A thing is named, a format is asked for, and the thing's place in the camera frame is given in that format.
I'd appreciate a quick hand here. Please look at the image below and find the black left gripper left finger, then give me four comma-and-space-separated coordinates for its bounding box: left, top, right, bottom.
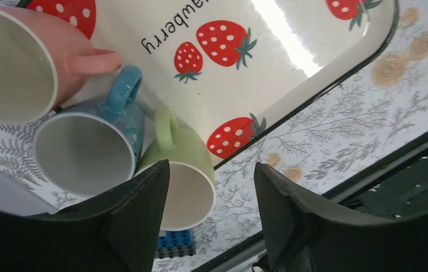
0, 160, 169, 271

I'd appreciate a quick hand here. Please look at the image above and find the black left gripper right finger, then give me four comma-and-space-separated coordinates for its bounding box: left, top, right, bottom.
254, 163, 428, 271

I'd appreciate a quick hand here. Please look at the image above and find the white cup green body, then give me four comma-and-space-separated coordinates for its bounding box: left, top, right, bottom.
137, 106, 216, 231

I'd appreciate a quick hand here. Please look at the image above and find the cream tray with black rim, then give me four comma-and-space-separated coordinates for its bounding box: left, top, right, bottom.
18, 1, 397, 164

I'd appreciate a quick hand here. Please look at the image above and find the blue block puzzle box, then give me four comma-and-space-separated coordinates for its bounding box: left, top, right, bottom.
155, 229, 196, 259

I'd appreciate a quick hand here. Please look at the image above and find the white cup blue handle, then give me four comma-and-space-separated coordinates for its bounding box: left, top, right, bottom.
33, 65, 145, 197

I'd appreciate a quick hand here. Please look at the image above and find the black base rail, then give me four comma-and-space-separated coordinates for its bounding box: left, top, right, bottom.
200, 132, 428, 271

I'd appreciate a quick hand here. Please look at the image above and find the white cup pink handle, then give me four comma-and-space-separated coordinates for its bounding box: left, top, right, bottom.
0, 6, 122, 123

